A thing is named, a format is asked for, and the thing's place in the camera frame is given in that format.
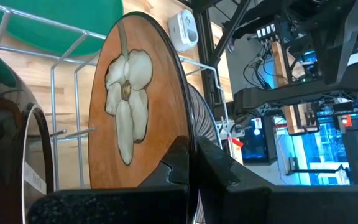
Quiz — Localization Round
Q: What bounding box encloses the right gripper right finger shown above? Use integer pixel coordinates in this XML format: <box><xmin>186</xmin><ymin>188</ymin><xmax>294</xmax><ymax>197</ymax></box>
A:
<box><xmin>196</xmin><ymin>136</ymin><xmax>275</xmax><ymax>224</ymax></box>

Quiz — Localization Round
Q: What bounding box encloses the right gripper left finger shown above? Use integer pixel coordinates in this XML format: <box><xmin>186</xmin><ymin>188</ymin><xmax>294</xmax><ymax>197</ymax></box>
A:
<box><xmin>137</xmin><ymin>135</ymin><xmax>193</xmax><ymax>188</ymax></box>

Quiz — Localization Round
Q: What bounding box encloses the black white striped plate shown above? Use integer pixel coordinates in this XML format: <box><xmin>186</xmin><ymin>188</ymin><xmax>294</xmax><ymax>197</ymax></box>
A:
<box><xmin>187</xmin><ymin>83</ymin><xmax>224</xmax><ymax>224</ymax></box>

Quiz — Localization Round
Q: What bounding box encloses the orange plate white flower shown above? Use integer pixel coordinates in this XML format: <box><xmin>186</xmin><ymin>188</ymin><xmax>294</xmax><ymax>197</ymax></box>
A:
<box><xmin>88</xmin><ymin>11</ymin><xmax>196</xmax><ymax>191</ymax></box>

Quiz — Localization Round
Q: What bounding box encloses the grey wire dish rack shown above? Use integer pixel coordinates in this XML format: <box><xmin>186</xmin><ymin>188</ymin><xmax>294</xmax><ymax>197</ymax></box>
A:
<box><xmin>0</xmin><ymin>0</ymin><xmax>234</xmax><ymax>191</ymax></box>

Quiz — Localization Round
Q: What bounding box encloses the green plate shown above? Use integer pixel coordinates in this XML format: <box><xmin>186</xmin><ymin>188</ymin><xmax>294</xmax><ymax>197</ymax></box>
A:
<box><xmin>0</xmin><ymin>0</ymin><xmax>124</xmax><ymax>57</ymax></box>

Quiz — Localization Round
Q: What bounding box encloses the small red tag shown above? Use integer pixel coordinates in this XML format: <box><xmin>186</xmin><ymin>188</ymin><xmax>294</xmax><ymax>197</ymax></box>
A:
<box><xmin>227</xmin><ymin>136</ymin><xmax>244</xmax><ymax>149</ymax></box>

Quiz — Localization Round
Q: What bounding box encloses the grey plug-in power meter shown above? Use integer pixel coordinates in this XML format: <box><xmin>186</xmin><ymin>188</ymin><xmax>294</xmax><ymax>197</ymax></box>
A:
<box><xmin>167</xmin><ymin>9</ymin><xmax>200</xmax><ymax>53</ymax></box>

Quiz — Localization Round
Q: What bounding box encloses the black aluminium table frame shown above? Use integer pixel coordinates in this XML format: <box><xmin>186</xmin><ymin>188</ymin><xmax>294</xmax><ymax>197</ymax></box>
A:
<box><xmin>178</xmin><ymin>0</ymin><xmax>251</xmax><ymax>119</ymax></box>

